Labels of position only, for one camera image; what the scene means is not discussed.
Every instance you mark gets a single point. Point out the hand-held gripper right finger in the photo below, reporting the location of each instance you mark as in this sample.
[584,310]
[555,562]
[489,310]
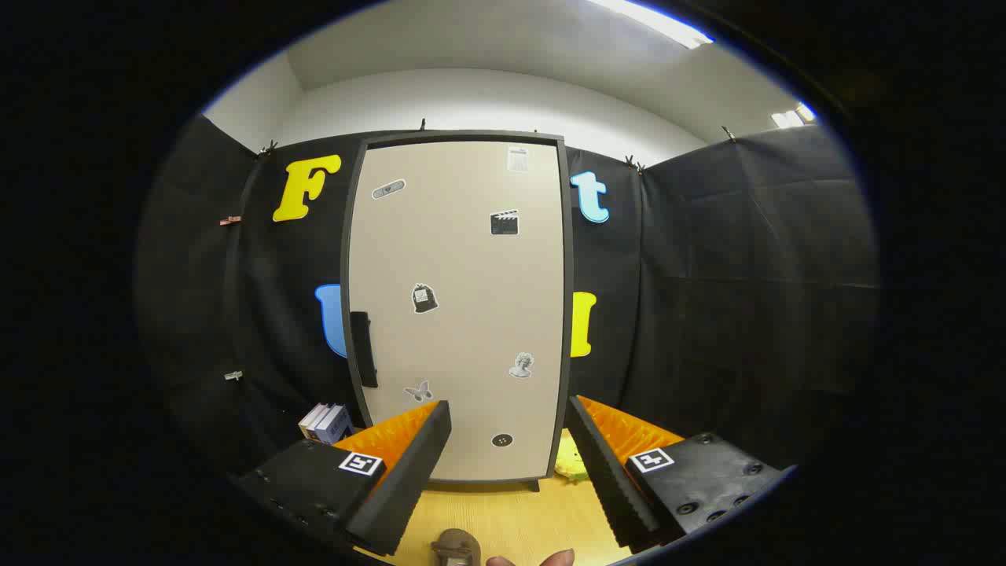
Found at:
[609,472]

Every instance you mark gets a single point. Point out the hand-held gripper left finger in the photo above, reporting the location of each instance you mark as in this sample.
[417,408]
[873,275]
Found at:
[409,472]

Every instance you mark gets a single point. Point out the brown fuzzy shoe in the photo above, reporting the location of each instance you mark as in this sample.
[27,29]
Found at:
[454,544]

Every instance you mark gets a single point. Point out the grey shoe cabinet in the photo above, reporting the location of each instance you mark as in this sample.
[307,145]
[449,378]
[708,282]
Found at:
[471,136]

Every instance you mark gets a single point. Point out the yellow plush toy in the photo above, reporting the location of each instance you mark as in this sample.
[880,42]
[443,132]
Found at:
[571,468]

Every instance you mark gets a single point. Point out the blue book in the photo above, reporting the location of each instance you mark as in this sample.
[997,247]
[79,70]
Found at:
[336,424]

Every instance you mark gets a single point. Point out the white book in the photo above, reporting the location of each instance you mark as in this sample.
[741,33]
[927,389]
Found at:
[313,418]

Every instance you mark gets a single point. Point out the black backdrop cloth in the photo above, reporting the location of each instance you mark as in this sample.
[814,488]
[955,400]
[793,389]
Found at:
[707,275]

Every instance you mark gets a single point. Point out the small ceiling light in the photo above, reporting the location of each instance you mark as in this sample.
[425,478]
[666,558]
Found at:
[792,116]

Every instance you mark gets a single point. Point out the long ceiling light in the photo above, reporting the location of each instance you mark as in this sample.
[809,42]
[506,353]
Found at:
[660,22]

